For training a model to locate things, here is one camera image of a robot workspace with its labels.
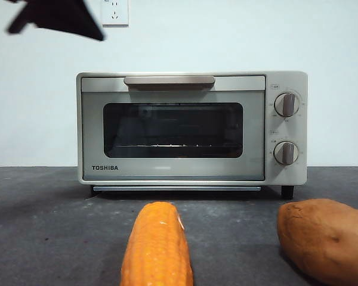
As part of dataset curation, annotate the glass oven door with handle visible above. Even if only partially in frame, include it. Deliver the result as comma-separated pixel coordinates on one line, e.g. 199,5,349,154
81,75,266,182

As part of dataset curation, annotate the grey oven crumb tray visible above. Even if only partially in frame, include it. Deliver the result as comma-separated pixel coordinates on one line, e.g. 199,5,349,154
92,186,262,192

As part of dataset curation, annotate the cream Toshiba toaster oven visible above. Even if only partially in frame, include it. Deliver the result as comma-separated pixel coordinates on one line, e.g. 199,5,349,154
76,70,308,200

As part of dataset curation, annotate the cream temperature knob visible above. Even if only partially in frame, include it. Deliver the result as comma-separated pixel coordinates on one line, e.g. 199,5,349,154
274,92,301,117

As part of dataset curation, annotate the orange corn cob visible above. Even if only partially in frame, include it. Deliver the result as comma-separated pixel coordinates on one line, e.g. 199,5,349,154
120,201,195,286

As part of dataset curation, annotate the cream timer knob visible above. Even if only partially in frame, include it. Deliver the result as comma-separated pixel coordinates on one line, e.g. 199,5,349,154
273,141,300,166

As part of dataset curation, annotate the brown sweet potato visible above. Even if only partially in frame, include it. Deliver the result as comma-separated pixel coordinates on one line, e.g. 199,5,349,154
276,198,358,286

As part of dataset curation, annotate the white wall socket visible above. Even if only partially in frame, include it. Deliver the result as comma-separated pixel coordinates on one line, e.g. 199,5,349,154
98,0,129,28

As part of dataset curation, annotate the metal oven wire rack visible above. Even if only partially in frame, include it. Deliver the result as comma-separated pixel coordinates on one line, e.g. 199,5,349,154
115,144,237,150

